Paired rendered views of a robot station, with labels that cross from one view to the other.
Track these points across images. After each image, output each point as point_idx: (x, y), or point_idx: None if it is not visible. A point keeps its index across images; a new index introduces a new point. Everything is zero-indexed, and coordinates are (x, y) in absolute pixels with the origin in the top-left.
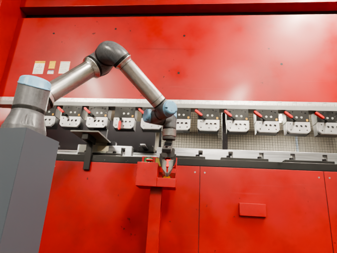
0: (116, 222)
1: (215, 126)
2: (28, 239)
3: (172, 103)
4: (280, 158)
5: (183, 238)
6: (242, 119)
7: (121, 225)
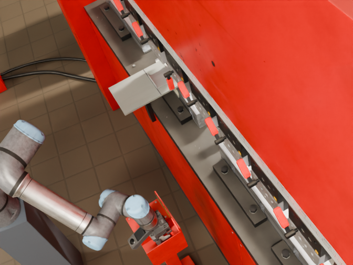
0: (189, 185)
1: (272, 204)
2: (45, 256)
3: (90, 244)
4: None
5: (234, 257)
6: (310, 244)
7: (193, 192)
